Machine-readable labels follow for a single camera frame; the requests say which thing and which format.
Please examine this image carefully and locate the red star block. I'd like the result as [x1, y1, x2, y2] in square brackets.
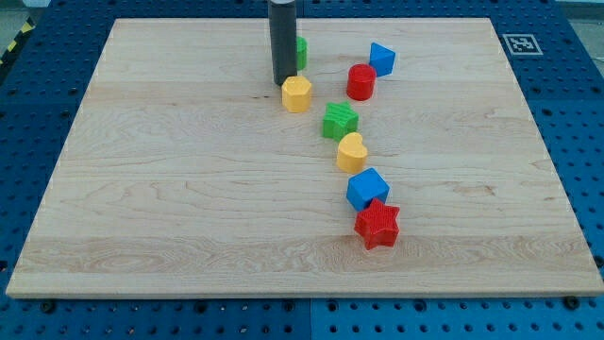
[354, 198, 400, 250]

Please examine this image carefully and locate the white fiducial marker tag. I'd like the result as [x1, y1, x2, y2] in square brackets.
[503, 33, 543, 56]

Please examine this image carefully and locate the blue cube block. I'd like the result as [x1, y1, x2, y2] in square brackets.
[345, 168, 390, 212]

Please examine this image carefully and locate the blue triangle block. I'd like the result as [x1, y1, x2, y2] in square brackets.
[369, 42, 396, 77]

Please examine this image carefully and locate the green cylinder block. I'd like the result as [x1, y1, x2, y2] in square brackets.
[296, 36, 308, 71]

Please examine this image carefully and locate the yellow hexagon block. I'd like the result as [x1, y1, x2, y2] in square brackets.
[281, 76, 312, 113]

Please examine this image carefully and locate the yellow heart block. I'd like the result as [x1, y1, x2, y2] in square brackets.
[336, 132, 368, 174]

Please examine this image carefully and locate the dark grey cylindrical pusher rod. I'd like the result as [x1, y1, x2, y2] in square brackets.
[268, 0, 297, 86]

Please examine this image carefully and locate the red cylinder block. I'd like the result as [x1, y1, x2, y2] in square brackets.
[346, 64, 377, 101]

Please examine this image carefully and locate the green star block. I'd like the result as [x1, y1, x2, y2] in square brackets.
[322, 101, 359, 142]

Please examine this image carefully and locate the light wooden board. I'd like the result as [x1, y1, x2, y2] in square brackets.
[7, 18, 603, 299]

